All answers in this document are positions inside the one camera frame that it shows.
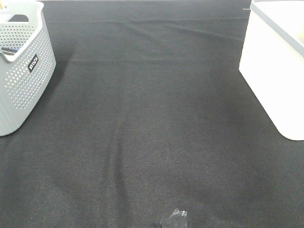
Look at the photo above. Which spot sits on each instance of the clear tape piece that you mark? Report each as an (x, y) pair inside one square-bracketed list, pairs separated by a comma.
[(178, 219)]

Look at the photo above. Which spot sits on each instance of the white plastic storage bin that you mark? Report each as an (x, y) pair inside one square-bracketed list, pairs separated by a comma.
[(272, 62)]

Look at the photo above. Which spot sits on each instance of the grey perforated plastic basket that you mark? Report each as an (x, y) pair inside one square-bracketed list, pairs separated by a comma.
[(27, 62)]

